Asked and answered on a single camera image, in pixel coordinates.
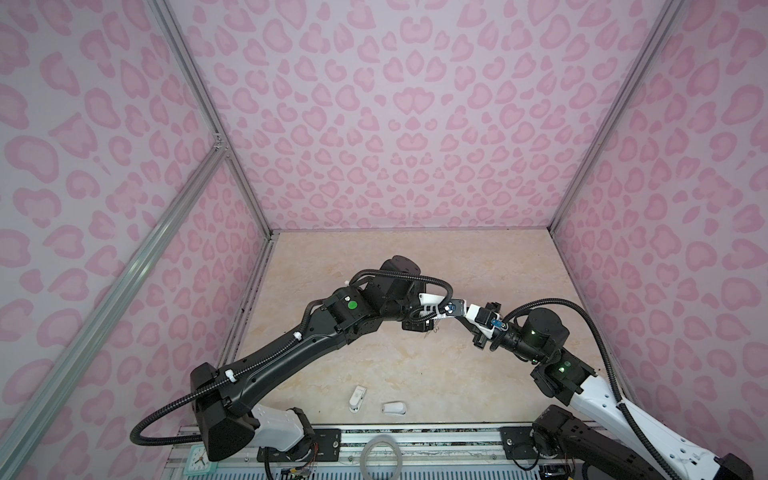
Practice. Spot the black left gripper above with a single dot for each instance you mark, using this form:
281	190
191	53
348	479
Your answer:
420	325

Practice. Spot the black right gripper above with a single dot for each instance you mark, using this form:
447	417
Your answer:
479	340

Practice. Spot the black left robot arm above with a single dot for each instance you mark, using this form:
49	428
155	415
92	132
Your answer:
226	396

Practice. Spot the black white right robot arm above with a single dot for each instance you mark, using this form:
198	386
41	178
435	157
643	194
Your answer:
594	422

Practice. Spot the white rounded plastic piece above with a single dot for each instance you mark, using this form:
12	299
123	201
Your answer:
394	408

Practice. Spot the white clip device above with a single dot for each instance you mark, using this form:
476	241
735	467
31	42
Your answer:
356	398

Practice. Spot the small mint green clock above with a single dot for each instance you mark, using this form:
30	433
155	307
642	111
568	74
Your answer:
198	463

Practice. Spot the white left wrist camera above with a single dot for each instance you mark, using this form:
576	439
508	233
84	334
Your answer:
435	307

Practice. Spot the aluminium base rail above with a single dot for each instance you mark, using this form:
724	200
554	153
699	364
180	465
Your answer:
408	451

